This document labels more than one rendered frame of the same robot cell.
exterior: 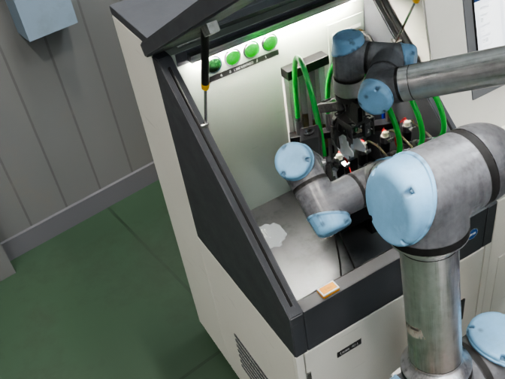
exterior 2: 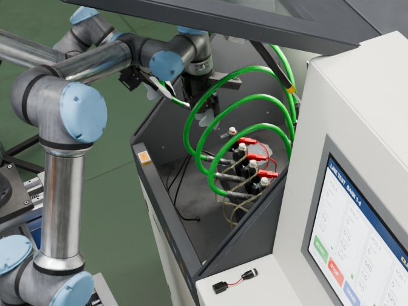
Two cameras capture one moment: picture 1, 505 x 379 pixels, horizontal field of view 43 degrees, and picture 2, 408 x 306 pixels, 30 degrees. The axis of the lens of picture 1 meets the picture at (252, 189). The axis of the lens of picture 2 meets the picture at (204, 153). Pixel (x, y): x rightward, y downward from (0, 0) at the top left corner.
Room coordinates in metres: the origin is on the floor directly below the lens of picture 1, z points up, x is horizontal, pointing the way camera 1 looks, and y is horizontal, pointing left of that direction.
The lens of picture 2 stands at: (1.66, -1.94, 2.50)
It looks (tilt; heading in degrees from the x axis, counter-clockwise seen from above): 40 degrees down; 102
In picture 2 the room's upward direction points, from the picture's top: 11 degrees counter-clockwise
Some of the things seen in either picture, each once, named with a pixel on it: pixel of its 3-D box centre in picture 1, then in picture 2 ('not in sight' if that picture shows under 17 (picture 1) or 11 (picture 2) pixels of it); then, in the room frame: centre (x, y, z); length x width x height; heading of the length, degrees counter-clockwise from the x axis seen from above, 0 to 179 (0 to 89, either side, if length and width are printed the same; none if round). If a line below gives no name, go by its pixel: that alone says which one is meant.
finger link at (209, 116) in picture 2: (357, 145); (208, 121); (1.34, -0.29, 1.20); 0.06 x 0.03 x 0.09; 25
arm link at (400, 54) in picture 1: (389, 62); (167, 57); (1.27, -0.35, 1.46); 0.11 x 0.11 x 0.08; 63
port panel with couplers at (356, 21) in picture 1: (350, 66); not in sight; (1.73, -0.36, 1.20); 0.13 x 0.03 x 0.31; 114
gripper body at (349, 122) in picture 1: (352, 113); (200, 88); (1.33, -0.28, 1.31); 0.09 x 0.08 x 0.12; 25
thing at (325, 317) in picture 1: (394, 272); (169, 220); (1.18, -0.35, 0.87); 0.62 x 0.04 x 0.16; 114
